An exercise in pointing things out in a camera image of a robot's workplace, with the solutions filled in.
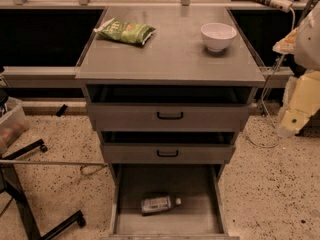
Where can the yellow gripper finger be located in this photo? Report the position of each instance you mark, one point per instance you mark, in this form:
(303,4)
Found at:
(301,101)

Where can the clear plastic water bottle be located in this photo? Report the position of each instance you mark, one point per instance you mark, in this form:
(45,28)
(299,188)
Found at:
(158,204)

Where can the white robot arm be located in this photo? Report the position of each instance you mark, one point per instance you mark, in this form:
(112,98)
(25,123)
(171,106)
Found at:
(304,42)

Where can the grey drawer cabinet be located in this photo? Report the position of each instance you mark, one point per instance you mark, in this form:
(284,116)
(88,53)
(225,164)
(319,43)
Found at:
(173,56)

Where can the grey bottom drawer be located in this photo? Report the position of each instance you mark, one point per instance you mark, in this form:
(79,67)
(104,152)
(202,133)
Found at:
(200,215)

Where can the grey drawer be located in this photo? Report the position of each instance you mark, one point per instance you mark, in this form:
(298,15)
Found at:
(200,215)
(167,147)
(168,108)

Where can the grey middle drawer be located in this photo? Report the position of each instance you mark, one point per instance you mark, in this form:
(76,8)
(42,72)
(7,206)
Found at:
(167,147)

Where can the grey top drawer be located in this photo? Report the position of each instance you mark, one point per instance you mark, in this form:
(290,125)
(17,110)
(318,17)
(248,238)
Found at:
(168,108)

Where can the white ceramic bowl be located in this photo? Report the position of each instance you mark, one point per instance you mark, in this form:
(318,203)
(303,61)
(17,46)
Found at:
(217,36)

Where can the green chip bag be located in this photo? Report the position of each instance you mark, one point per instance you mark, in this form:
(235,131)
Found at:
(125,32)

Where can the clear plastic storage bin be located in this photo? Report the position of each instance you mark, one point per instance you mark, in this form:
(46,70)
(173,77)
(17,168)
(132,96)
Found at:
(13,123)

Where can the black rolling stand base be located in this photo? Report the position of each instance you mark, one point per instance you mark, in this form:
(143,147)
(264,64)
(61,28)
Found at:
(10,183)

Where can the metal horizontal rod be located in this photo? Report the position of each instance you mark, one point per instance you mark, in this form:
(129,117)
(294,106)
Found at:
(51,163)

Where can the black middle drawer handle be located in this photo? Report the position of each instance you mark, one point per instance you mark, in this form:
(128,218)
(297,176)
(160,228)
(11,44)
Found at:
(167,154)

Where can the black drawer handle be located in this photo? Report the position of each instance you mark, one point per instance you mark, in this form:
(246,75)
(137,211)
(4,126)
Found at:
(167,154)
(170,116)

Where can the black top drawer handle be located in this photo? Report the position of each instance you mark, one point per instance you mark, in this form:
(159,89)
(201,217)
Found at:
(170,116)

